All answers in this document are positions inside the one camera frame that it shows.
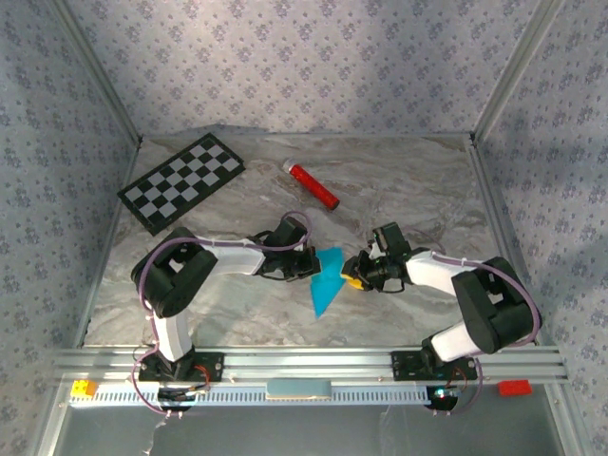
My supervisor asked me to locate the yellow toy brick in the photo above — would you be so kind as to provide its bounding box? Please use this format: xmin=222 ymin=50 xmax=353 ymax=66
xmin=70 ymin=379 xmax=99 ymax=399

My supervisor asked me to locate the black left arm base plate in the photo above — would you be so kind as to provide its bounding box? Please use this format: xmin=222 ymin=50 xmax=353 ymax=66
xmin=137 ymin=351 xmax=225 ymax=384

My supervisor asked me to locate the white slotted cable duct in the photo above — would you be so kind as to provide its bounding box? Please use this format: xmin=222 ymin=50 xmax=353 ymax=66
xmin=68 ymin=379 xmax=457 ymax=408

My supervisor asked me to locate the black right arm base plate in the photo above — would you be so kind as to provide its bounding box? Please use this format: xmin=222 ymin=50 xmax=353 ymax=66
xmin=389 ymin=350 xmax=479 ymax=383

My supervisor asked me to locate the aluminium right side rail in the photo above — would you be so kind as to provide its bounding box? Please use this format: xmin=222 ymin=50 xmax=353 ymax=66
xmin=467 ymin=135 xmax=542 ymax=346

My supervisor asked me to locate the black and white checkerboard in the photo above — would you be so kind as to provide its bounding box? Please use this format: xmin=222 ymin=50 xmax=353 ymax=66
xmin=116 ymin=132 xmax=247 ymax=238

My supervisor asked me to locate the blue cloth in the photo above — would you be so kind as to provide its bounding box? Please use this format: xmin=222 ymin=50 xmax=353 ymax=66
xmin=308 ymin=246 xmax=347 ymax=319

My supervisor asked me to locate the red toy brick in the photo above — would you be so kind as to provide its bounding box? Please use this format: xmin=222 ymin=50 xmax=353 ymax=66
xmin=497 ymin=379 xmax=533 ymax=397

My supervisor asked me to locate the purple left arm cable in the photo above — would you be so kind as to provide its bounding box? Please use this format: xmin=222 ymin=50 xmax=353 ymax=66
xmin=131 ymin=210 xmax=314 ymax=422

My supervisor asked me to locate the red tube with clear cap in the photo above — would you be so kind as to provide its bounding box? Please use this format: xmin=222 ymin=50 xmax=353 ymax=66
xmin=282 ymin=159 xmax=341 ymax=211

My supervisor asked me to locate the slanted aluminium frame post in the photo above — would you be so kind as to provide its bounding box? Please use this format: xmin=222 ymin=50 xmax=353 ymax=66
xmin=47 ymin=0 xmax=143 ymax=143
xmin=472 ymin=0 xmax=567 ymax=142

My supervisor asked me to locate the right controller board with LED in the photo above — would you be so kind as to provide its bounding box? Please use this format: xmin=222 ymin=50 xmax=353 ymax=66
xmin=426 ymin=385 xmax=462 ymax=410

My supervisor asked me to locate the long aluminium base rail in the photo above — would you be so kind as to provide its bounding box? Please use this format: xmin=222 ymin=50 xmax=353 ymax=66
xmin=51 ymin=346 xmax=570 ymax=385

